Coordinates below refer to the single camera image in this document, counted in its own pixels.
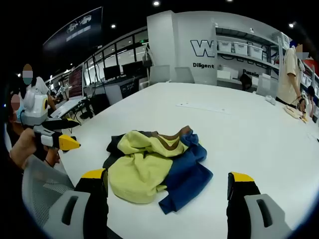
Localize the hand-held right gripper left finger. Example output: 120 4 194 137
42 168 109 239

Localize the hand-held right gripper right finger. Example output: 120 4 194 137
226 171 294 239

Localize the yellow blue grey garment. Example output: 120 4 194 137
102 125 214 215

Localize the person's left hand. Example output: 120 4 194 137
9 128 60 170

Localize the person's blue face mask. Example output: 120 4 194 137
15 104 27 124

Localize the white side desk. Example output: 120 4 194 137
49 98 85 119

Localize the large curved monitor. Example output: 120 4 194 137
68 63 84 98

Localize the grey mesh office chair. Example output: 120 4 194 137
21 155 75 229

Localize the white chair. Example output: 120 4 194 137
149 65 171 87
256 74 279 99
104 83 123 105
174 66 195 84

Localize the black computer monitor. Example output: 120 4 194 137
121 61 144 78
103 65 121 80

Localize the dark desk panel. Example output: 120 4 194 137
119 77 140 99

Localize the hanging ceiling display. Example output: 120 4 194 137
42 6 103 63

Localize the beige cloth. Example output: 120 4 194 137
284 104 310 122

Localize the hanging grey bag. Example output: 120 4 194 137
142 47 153 67

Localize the white shelf rack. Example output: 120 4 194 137
214 21 282 74

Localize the white storage bin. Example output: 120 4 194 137
219 41 234 53
248 44 264 59
233 41 249 55

